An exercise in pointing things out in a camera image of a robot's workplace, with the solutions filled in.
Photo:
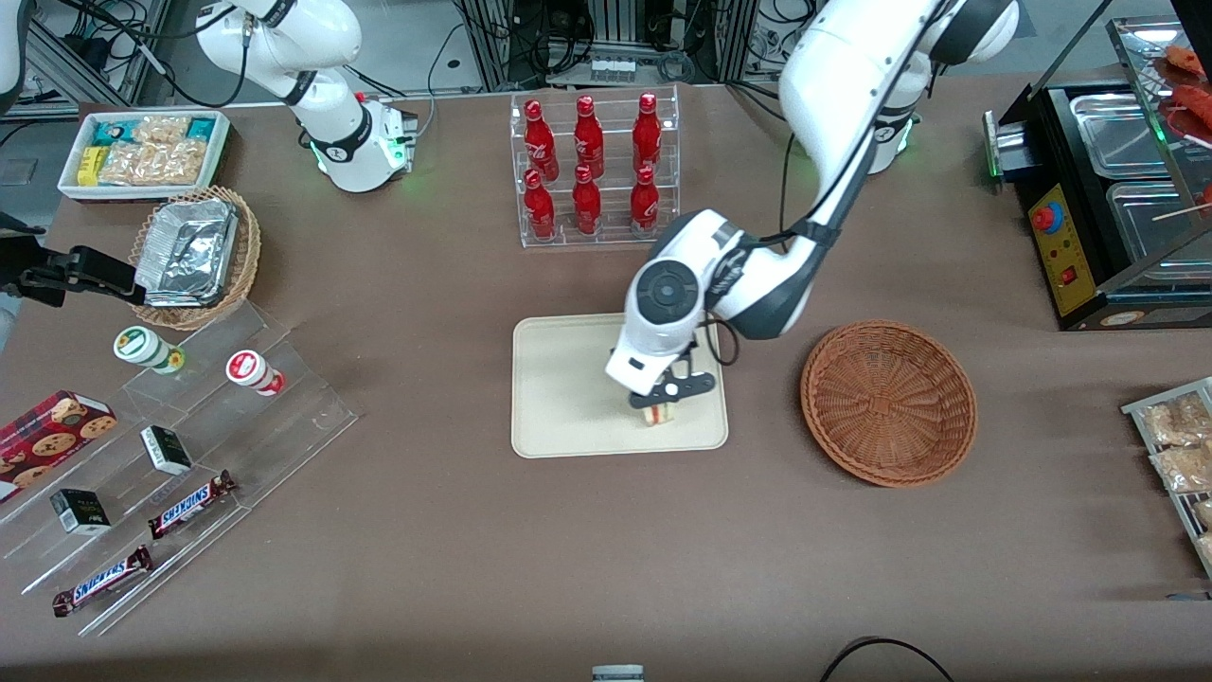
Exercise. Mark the clear acrylic bottle rack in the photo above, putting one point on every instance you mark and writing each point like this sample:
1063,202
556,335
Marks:
611,213

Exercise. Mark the small clear cracker bag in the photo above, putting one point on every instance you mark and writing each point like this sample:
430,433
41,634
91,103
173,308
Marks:
161,129

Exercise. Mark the snickers bar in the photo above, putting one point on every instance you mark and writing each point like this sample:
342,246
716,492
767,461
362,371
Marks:
189,504
99,581

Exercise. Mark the teal snack pack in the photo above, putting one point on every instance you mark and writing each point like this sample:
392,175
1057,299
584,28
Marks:
109,133
200,129

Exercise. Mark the stacked aluminium foil containers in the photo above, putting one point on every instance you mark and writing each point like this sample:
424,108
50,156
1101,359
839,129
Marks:
185,251

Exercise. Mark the cream plastic tray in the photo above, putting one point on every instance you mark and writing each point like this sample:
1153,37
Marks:
563,388

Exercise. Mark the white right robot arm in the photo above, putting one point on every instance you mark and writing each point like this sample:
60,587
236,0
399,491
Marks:
331,123

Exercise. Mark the clear acrylic stepped display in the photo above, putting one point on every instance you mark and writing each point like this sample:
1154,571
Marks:
275,426

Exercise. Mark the green lid cup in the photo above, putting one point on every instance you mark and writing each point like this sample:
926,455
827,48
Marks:
142,347

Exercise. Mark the small grey device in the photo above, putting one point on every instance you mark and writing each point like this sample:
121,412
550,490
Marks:
617,674

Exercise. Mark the small dark box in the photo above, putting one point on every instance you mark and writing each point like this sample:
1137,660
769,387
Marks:
166,450
80,511

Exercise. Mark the triangular sandwich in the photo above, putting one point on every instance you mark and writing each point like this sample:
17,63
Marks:
658,415

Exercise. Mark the aluminium equipment frame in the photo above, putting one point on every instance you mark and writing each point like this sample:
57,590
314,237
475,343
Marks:
606,28

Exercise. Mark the large clear cracker bag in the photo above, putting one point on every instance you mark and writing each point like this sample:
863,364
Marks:
151,163

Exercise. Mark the red cookie box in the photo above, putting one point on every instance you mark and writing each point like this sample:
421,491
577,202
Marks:
47,436

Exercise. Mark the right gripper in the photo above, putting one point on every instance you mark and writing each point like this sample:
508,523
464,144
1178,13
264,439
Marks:
49,274

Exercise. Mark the red lid cup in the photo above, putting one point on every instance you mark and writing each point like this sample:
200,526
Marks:
251,369

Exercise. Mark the clear fried snack bag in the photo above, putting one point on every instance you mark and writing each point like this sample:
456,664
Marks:
1184,469
1206,549
1204,513
1174,421

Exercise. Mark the round brown wicker basket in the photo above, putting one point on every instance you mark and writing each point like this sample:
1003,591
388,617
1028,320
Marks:
885,403

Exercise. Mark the yellow snack pack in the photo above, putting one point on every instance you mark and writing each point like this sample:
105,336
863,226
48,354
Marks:
90,166

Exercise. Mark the black food warmer machine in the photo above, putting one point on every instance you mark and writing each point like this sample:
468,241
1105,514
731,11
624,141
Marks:
1065,256

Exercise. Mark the tray of wrapped snacks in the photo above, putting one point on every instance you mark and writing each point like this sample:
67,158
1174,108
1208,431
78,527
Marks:
1136,409

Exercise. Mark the red cola bottle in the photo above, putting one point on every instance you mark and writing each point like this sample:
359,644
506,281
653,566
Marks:
588,140
540,210
647,134
644,206
586,206
540,142

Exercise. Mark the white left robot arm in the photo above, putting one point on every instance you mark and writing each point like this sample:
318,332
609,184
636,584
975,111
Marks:
852,76

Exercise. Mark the white rectangular snack bin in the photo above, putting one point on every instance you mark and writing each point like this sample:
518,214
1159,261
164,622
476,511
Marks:
71,180

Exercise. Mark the light wicker basket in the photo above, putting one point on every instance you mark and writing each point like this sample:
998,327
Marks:
248,256

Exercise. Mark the white power strip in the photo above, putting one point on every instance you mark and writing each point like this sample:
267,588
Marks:
611,69

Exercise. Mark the steel warmer pan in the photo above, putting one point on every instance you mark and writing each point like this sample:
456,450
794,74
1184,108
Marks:
1117,133
1150,223

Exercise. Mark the red sausage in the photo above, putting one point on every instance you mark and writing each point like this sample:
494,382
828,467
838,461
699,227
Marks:
1195,102
1185,59

